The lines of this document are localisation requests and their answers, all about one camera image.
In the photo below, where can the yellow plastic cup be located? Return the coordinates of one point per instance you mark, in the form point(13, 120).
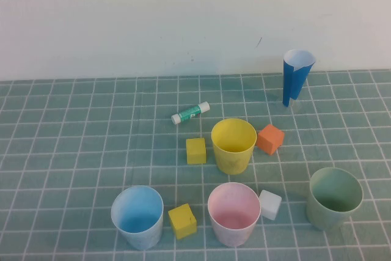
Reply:
point(233, 163)

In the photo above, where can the blue plastic cup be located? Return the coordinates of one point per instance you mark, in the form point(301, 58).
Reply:
point(137, 212)

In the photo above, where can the green plastic cup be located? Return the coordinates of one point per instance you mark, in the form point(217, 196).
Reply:
point(333, 193)

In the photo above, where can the green white glue stick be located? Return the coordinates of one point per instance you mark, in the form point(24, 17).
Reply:
point(189, 113)

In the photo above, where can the yellow foam cube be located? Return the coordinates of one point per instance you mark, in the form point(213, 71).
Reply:
point(195, 151)

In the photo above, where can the orange foam cube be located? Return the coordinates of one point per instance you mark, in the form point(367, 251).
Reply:
point(268, 138)

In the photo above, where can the clear plastic cone stand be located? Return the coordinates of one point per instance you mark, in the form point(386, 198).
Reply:
point(295, 104)

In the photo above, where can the blue paper cone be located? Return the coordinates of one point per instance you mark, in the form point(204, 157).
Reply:
point(293, 80)

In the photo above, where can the pink plastic cup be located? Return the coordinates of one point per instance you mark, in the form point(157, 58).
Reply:
point(233, 212)

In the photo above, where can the yellow foam cube cracked corner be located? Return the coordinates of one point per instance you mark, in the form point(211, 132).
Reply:
point(181, 221)

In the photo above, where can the white foam cube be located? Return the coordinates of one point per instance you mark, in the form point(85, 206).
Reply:
point(271, 204)

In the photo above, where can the green grid tablecloth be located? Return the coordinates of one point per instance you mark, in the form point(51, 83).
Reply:
point(61, 151)

